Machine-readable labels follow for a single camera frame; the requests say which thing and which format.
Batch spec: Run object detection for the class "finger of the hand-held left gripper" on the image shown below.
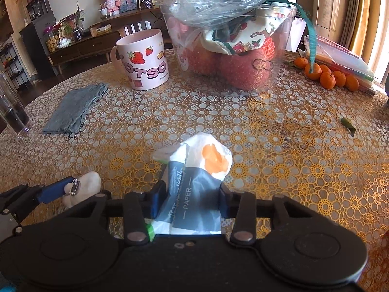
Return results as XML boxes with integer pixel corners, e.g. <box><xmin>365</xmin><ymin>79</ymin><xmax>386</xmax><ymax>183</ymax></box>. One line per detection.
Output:
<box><xmin>0</xmin><ymin>177</ymin><xmax>80</xmax><ymax>228</ymax></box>

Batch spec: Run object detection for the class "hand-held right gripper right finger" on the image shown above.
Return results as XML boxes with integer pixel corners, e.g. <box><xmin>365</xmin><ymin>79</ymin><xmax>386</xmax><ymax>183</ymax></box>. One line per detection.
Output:
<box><xmin>217</xmin><ymin>185</ymin><xmax>295</xmax><ymax>245</ymax></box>

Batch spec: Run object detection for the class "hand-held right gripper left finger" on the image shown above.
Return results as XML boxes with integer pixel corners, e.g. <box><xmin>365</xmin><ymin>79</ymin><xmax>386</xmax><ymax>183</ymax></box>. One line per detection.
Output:
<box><xmin>88</xmin><ymin>181</ymin><xmax>168</xmax><ymax>245</ymax></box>

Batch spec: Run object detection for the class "tissue packet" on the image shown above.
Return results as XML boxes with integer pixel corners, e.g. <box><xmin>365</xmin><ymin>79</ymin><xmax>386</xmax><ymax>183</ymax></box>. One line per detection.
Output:
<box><xmin>152</xmin><ymin>132</ymin><xmax>233</xmax><ymax>235</ymax></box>

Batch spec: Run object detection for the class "yellow floral lace desktop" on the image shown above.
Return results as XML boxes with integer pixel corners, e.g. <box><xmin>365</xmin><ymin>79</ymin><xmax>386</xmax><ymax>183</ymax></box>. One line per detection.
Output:
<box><xmin>0</xmin><ymin>49</ymin><xmax>389</xmax><ymax>292</ymax></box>

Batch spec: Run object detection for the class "grey cloth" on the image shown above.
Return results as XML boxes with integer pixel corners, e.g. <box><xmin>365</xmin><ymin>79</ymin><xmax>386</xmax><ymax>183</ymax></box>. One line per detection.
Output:
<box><xmin>42</xmin><ymin>83</ymin><xmax>109</xmax><ymax>135</ymax></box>

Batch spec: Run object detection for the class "tall drinking glass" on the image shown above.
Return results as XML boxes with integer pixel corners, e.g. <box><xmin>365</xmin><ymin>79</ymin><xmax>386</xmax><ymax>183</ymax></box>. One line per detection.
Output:
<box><xmin>0</xmin><ymin>72</ymin><xmax>31</xmax><ymax>137</ymax></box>

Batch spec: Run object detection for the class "red fruit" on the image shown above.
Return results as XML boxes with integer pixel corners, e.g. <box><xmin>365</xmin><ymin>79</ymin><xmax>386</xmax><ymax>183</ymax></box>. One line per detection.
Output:
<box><xmin>184</xmin><ymin>41</ymin><xmax>224</xmax><ymax>75</ymax></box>
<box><xmin>220</xmin><ymin>41</ymin><xmax>275</xmax><ymax>91</ymax></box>

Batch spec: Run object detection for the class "pink strawberry mug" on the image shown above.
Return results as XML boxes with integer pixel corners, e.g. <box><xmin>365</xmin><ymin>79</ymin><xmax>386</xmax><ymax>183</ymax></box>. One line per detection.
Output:
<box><xmin>110</xmin><ymin>29</ymin><xmax>169</xmax><ymax>91</ymax></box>

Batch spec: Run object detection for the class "wooden television cabinet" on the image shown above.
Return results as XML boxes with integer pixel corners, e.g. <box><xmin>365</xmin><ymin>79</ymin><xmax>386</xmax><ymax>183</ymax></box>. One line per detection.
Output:
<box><xmin>47</xmin><ymin>6</ymin><xmax>171</xmax><ymax>73</ymax></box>

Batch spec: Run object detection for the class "green leaf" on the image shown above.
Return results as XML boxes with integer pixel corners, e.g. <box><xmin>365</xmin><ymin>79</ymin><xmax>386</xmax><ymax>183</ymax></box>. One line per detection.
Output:
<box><xmin>340</xmin><ymin>117</ymin><xmax>357</xmax><ymax>137</ymax></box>

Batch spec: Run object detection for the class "black cabinet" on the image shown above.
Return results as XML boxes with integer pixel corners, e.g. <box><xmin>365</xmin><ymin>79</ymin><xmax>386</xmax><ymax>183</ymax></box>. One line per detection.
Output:
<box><xmin>20</xmin><ymin>15</ymin><xmax>61</xmax><ymax>81</ymax></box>

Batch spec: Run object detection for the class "clear plastic bucket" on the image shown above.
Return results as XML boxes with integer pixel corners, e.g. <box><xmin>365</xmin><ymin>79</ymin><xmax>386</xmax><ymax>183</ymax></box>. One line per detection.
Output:
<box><xmin>160</xmin><ymin>4</ymin><xmax>297</xmax><ymax>92</ymax></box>

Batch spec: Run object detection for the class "glass jar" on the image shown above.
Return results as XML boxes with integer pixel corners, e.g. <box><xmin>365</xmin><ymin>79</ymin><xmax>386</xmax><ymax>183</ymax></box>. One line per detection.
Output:
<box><xmin>43</xmin><ymin>26</ymin><xmax>61</xmax><ymax>52</ymax></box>

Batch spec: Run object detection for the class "printed cloth pouch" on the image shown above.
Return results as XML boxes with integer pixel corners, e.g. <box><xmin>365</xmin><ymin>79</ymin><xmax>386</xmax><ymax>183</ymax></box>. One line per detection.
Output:
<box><xmin>202</xmin><ymin>4</ymin><xmax>291</xmax><ymax>55</ymax></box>

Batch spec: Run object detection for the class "pile of tangerines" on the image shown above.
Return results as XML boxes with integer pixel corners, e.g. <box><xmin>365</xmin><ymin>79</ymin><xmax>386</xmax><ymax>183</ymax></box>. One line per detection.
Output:
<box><xmin>293</xmin><ymin>56</ymin><xmax>360</xmax><ymax>92</ymax></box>

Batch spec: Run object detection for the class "plant in dark pot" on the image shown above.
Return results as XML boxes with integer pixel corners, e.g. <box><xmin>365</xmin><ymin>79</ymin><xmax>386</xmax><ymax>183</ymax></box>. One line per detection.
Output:
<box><xmin>58</xmin><ymin>1</ymin><xmax>87</xmax><ymax>41</ymax></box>

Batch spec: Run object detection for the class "small yellow box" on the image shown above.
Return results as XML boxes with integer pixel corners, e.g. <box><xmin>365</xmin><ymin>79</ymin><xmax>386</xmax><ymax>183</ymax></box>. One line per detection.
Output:
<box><xmin>90</xmin><ymin>24</ymin><xmax>113</xmax><ymax>36</ymax></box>

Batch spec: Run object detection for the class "white router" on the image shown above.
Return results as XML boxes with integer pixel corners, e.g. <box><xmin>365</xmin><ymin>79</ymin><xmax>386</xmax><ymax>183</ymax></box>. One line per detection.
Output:
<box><xmin>119</xmin><ymin>21</ymin><xmax>152</xmax><ymax>37</ymax></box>

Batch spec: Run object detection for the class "green ribbon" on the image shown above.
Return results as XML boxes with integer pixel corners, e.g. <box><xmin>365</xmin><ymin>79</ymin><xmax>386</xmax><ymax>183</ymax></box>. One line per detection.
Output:
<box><xmin>267</xmin><ymin>0</ymin><xmax>318</xmax><ymax>70</ymax></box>

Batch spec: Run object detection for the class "black coffee machine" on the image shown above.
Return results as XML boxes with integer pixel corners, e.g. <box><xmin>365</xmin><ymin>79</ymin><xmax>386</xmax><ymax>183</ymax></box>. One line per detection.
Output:
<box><xmin>26</xmin><ymin>0</ymin><xmax>49</xmax><ymax>22</ymax></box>

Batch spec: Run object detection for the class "stack of colourful folders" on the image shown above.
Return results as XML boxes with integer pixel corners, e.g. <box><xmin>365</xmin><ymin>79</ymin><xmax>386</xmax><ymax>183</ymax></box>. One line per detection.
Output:
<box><xmin>304</xmin><ymin>35</ymin><xmax>384</xmax><ymax>96</ymax></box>

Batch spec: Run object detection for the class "clear plastic bag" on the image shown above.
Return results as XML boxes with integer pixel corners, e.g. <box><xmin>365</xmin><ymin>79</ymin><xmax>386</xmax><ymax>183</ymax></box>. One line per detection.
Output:
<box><xmin>151</xmin><ymin>0</ymin><xmax>301</xmax><ymax>29</ymax></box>

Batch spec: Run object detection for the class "pink plush bear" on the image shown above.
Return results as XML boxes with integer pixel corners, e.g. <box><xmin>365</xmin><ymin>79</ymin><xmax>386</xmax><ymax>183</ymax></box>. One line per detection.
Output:
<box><xmin>99</xmin><ymin>0</ymin><xmax>122</xmax><ymax>16</ymax></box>

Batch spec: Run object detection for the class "beige curtain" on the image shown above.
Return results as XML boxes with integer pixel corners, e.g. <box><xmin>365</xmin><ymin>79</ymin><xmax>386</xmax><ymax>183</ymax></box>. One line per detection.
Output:
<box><xmin>316</xmin><ymin>0</ymin><xmax>353</xmax><ymax>47</ymax></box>

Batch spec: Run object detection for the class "wire shelf rack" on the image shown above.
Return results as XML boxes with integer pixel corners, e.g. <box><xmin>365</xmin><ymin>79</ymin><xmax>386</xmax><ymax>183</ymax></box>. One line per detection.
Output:
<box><xmin>0</xmin><ymin>43</ymin><xmax>28</xmax><ymax>90</ymax></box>

